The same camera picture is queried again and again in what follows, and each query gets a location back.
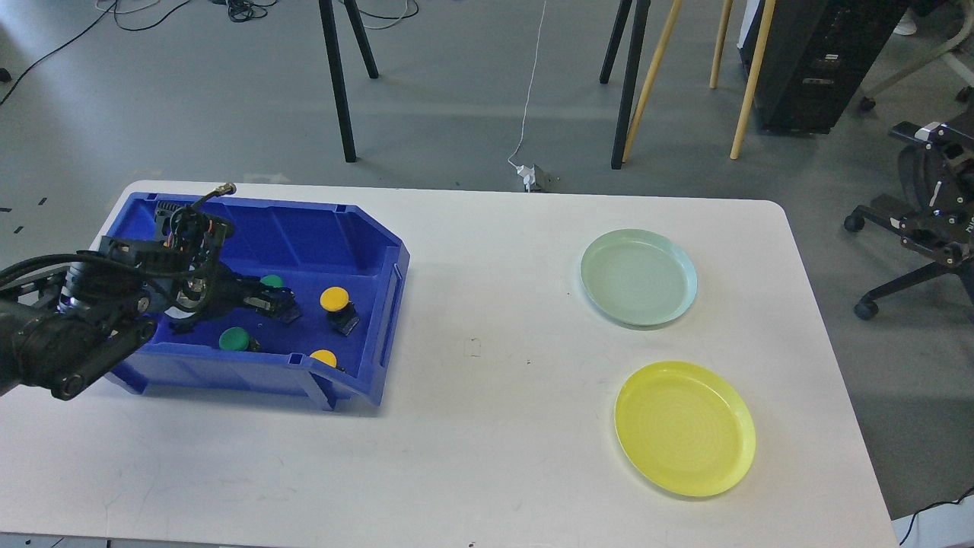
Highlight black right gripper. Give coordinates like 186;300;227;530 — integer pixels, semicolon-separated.
890;121;972;269

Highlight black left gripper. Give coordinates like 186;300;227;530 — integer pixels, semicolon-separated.
97;200;295;327

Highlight green push button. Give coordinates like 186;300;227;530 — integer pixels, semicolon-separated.
259;274;303;325

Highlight yellow push button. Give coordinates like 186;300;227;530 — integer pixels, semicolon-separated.
319;285;361;336

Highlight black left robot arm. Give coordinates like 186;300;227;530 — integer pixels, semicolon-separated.
1;198;301;401

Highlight green button front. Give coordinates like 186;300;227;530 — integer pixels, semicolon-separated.
217;327;260;352

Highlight yellow button front edge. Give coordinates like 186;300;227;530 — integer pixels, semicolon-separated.
309;349;345;372

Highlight light green plate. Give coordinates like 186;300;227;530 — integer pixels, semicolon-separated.
580;228;699;329

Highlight yellow plate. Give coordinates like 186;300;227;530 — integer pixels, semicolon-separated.
613;361;757;499

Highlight black office chair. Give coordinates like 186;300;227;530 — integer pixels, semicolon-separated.
843;145;974;320

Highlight blue plastic storage bin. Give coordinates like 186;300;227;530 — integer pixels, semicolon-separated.
107;197;409;412

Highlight black computer tower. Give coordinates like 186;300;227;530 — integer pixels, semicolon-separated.
753;1;910;134

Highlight black tripod left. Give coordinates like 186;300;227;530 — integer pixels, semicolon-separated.
318;0;380;164

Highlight black tripod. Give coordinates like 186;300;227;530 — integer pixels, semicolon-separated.
599;1;651;170
318;0;380;164

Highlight white power adapter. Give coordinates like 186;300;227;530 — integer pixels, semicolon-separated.
514;165;561;193

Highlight wooden easel legs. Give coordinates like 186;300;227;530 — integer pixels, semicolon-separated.
622;0;777;164

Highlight black tripod right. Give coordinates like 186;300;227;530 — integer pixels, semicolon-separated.
599;1;651;170

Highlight black floor cables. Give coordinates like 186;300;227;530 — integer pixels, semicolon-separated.
0;0;421;107

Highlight white cable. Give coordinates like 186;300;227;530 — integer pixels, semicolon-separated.
508;0;549;170

